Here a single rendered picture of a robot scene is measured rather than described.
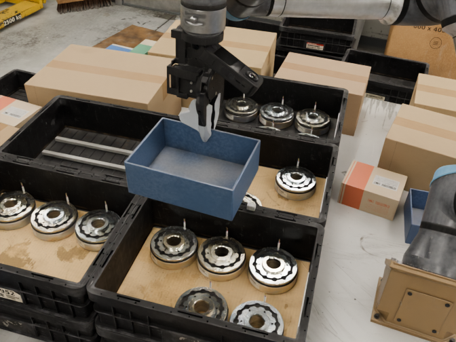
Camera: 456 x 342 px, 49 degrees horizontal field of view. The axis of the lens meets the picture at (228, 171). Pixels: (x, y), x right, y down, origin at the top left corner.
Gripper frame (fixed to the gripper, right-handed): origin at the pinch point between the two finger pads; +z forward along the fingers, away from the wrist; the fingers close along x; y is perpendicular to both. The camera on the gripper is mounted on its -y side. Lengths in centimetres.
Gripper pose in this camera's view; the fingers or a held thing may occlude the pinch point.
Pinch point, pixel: (210, 135)
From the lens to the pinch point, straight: 94.8
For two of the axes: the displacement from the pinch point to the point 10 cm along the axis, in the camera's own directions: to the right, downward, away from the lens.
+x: -3.8, 5.1, -7.7
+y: -9.2, -2.6, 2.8
